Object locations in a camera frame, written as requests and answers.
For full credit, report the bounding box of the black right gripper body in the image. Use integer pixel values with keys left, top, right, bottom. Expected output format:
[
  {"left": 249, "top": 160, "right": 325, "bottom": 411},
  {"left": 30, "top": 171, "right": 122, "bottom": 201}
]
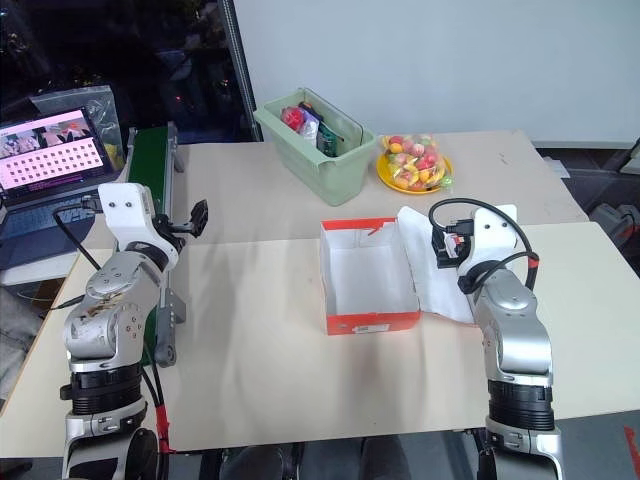
[{"left": 430, "top": 221, "right": 474, "bottom": 272}]

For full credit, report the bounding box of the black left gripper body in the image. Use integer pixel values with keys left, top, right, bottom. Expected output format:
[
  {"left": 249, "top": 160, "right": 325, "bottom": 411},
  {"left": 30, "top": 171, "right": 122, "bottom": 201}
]
[{"left": 152, "top": 214, "right": 196, "bottom": 247}]

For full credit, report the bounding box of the green conveyor belt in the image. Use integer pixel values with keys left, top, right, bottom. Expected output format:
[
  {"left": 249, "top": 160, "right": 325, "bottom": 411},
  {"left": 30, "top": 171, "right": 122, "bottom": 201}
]
[{"left": 122, "top": 124, "right": 189, "bottom": 369}]

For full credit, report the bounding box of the orange white shoe box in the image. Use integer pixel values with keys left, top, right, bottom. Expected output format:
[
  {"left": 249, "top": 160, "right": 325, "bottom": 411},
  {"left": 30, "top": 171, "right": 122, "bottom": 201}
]
[{"left": 318, "top": 204, "right": 482, "bottom": 337}]

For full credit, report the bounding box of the yellow plate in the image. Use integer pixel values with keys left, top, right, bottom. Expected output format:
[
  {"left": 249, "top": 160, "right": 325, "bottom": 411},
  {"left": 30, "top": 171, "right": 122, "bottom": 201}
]
[{"left": 375, "top": 150, "right": 455, "bottom": 193}]

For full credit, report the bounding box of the clear bag of toy fruit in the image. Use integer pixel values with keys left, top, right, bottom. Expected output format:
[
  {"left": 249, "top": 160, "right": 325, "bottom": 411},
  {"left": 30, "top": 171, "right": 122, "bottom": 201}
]
[{"left": 380, "top": 131, "right": 455, "bottom": 192}]

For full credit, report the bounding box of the red toy fruit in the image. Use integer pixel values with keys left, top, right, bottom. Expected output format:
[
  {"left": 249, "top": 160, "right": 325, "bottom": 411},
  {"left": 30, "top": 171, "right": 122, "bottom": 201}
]
[{"left": 280, "top": 105, "right": 307, "bottom": 133}]

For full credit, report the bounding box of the pale green plastic bin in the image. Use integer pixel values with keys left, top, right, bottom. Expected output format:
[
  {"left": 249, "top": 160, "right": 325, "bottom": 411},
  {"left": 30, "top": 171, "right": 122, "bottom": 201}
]
[{"left": 252, "top": 87, "right": 377, "bottom": 207}]

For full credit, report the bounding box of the clear plastic bag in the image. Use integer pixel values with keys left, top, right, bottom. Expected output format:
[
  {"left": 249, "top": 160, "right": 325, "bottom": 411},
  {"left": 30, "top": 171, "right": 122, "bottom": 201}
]
[{"left": 28, "top": 83, "right": 126, "bottom": 171}]

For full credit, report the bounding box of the white packet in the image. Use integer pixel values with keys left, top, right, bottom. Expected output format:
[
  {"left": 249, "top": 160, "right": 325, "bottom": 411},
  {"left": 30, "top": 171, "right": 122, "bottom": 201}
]
[{"left": 300, "top": 113, "right": 322, "bottom": 149}]

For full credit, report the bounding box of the open laptop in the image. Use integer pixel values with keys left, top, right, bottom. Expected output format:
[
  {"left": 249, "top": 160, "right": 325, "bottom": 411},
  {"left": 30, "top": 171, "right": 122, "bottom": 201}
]
[{"left": 0, "top": 107, "right": 117, "bottom": 244}]

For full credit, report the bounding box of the green packet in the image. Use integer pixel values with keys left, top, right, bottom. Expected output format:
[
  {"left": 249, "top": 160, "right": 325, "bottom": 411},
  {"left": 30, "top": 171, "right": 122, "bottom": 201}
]
[{"left": 316, "top": 122, "right": 347, "bottom": 158}]

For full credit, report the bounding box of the grey metal pole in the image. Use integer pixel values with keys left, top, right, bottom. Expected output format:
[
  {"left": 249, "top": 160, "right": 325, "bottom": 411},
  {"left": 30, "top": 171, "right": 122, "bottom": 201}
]
[{"left": 225, "top": 0, "right": 264, "bottom": 143}]

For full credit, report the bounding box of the dark rounded shape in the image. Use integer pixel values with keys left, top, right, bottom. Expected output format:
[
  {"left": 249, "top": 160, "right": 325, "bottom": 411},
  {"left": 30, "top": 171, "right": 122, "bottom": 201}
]
[{"left": 219, "top": 441, "right": 306, "bottom": 480}]

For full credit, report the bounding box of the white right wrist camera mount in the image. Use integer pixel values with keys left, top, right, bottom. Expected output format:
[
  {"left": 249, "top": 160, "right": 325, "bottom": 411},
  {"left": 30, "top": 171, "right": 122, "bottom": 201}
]
[{"left": 460, "top": 203, "right": 519, "bottom": 277}]

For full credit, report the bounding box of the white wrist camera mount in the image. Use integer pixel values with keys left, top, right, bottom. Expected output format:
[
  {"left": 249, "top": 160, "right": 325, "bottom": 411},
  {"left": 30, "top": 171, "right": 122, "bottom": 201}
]
[
  {"left": 97, "top": 182, "right": 154, "bottom": 251},
  {"left": 460, "top": 203, "right": 519, "bottom": 277}
]

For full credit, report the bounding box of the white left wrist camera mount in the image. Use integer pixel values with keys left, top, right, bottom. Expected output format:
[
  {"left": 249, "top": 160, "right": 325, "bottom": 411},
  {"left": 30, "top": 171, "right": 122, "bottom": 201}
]
[{"left": 97, "top": 182, "right": 154, "bottom": 251}]

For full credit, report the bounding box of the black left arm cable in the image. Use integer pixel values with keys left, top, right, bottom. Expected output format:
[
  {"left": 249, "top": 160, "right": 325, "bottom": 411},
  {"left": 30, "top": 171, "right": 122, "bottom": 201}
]
[{"left": 51, "top": 195, "right": 103, "bottom": 274}]

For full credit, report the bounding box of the black cable with red tape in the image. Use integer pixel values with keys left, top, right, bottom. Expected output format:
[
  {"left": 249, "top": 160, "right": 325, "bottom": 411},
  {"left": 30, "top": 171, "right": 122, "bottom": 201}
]
[{"left": 141, "top": 365, "right": 174, "bottom": 455}]

